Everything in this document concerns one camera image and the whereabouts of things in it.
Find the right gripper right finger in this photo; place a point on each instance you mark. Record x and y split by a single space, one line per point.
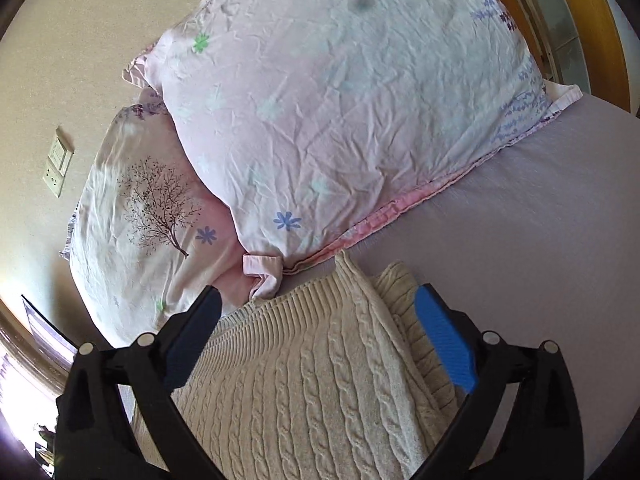
542 438

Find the wooden framed glass door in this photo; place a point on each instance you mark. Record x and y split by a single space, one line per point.
586 42

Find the pink floral pillow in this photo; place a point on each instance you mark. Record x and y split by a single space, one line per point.
319 122

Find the beige cable knit sweater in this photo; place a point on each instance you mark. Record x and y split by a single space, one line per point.
334 380

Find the pink tree print pillow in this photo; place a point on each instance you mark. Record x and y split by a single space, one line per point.
148 235

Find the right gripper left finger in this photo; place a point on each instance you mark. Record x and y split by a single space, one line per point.
94 439

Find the lavender bed sheet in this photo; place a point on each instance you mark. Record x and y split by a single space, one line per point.
542 242

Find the beige wall switch panel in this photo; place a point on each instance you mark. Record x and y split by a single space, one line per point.
58 160

